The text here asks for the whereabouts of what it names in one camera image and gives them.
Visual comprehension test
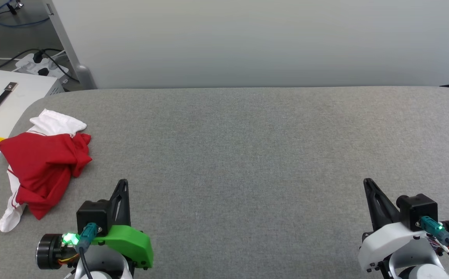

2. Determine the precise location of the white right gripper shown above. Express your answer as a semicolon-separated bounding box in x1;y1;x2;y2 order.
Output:
358;179;449;275

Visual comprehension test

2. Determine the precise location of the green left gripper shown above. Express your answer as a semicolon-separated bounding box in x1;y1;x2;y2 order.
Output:
36;179;155;270

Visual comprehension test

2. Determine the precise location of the red and white basketball jersey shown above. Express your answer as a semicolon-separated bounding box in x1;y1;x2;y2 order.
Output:
0;108;93;233

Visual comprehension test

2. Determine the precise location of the grey fabric sofa seat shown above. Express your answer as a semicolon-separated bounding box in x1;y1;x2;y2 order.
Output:
0;86;449;279

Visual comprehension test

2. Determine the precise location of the grey partition leg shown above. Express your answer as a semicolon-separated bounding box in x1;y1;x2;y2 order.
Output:
42;0;98;90

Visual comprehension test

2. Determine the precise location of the white metal equipment box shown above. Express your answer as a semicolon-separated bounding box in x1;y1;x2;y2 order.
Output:
0;69;66;176

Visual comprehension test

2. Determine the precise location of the white power strip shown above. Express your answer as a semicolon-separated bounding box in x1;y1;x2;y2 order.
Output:
14;52;70;84

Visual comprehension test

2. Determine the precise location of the teal plug left camera cable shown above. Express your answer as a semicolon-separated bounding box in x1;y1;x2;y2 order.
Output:
77;222;101;279

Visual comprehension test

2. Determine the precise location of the teal plug camera cable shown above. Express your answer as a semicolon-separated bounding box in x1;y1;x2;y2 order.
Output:
419;216;449;269
77;222;101;279

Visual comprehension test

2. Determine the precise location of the teal plug right camera cable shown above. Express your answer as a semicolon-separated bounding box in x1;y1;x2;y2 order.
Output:
419;216;449;269

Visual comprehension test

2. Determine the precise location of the black power cable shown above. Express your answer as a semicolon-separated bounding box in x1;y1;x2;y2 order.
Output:
0;48;80;83

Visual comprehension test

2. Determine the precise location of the blue cable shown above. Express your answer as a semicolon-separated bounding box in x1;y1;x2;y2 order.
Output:
0;0;51;28

